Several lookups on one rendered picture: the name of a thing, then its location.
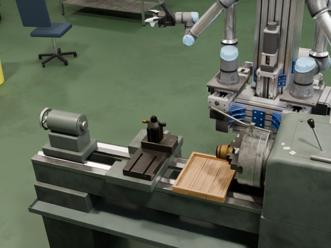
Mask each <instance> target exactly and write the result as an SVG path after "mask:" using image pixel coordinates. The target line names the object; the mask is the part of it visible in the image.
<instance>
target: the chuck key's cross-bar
mask: <svg viewBox="0 0 331 248"><path fill-rule="evenodd" d="M211 109H213V110H215V111H217V112H219V113H221V114H223V115H225V116H227V117H228V118H230V119H232V120H234V121H236V122H238V123H240V124H242V125H245V126H248V127H250V125H249V124H246V123H243V122H241V121H240V120H238V119H236V118H234V117H232V116H230V115H228V114H226V113H224V112H222V111H220V110H218V109H216V108H214V107H211ZM253 128H255V129H258V130H262V131H265V132H268V133H271V131H270V130H267V129H263V128H260V127H257V126H254V127H253Z"/></svg>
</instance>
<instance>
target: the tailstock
mask: <svg viewBox="0 0 331 248"><path fill-rule="evenodd" d="M48 111H50V113H49V114H48ZM45 112H46V117H45V118H44V121H43V116H44V114H45ZM45 122H46V124H47V127H45V126H44V125H43V124H44V123H45ZM39 124H40V127H41V128H42V129H43V130H51V131H50V132H49V133H48V135H49V140H50V141H48V142H47V143H46V144H45V145H44V146H43V147H42V150H43V154H44V155H49V156H54V157H59V158H63V159H68V160H73V161H77V162H82V163H83V162H84V160H85V159H86V158H87V157H88V156H89V155H90V154H91V153H92V152H93V151H94V150H95V148H96V147H97V146H98V143H97V139H93V138H90V134H89V129H88V121H87V118H86V116H85V115H82V114H77V113H71V112H66V111H60V110H52V109H51V108H45V109H44V110H43V111H42V112H41V114H40V118H39Z"/></svg>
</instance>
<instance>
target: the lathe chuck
mask: <svg viewBox="0 0 331 248"><path fill-rule="evenodd" d="M262 133H263V131H262V130H258V129H254V134H255V137H254V138H250V137H249V135H250V134H251V133H250V127H248V128H247V129H246V130H245V132H244V135H243V138H242V141H241V145H240V150H239V155H238V162H237V167H239V166H242V168H243V173H242V174H240V173H238V172H237V182H238V183H239V184H243V185H244V184H248V185H249V186H254V169H255V162H256V156H257V151H258V146H259V142H260V138H261V135H262Z"/></svg>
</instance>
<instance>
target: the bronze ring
mask: <svg viewBox="0 0 331 248"><path fill-rule="evenodd" d="M228 153H235V149H234V148H233V147H230V144H228V145H218V146H217V148H216V158H219V159H222V160H227V154H228Z"/></svg>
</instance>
